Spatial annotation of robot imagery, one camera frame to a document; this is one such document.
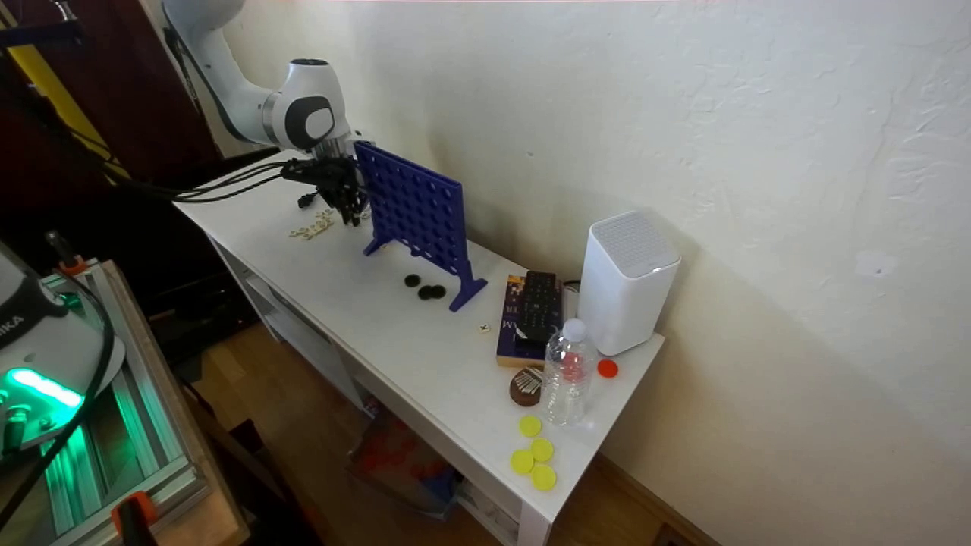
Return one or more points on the brown round lid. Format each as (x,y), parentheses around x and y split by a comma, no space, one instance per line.
(524,386)

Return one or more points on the black remote control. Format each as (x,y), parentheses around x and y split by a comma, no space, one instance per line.
(538,305)

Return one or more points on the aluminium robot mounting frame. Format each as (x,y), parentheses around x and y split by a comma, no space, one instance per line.
(139,435)

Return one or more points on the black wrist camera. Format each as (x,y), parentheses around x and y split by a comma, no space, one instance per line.
(302,171)

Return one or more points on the dark blue book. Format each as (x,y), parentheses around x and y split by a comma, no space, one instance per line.
(507,343)

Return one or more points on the black game disc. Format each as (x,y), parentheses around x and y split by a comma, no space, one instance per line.
(426,294)
(409,279)
(440,294)

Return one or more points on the dark brown door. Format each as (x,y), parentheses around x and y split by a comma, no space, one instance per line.
(139,103)

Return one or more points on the black low cabinet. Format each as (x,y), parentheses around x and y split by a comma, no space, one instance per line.
(184,275)

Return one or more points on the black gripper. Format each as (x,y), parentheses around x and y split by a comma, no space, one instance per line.
(341,176)

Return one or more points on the white shelf table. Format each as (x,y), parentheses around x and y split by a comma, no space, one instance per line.
(383,334)

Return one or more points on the clear plastic bottle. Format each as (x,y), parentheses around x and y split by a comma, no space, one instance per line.
(569,396)

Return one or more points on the red and blue bag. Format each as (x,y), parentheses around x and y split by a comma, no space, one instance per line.
(403,466)

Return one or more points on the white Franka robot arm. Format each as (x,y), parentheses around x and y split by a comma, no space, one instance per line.
(253,107)

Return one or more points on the orange black clamp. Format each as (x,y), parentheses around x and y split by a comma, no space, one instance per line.
(131,516)
(68,266)

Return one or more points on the red game disc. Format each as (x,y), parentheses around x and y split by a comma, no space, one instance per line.
(607,367)

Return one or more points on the black bar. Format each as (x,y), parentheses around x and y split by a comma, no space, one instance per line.
(39,35)

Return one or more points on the yellow strip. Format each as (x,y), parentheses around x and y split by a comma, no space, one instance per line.
(71,112)

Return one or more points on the yellow game disc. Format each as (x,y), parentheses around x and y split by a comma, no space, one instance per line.
(543,449)
(523,462)
(529,427)
(543,478)

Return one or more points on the blue connect four grid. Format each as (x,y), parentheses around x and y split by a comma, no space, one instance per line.
(426,217)

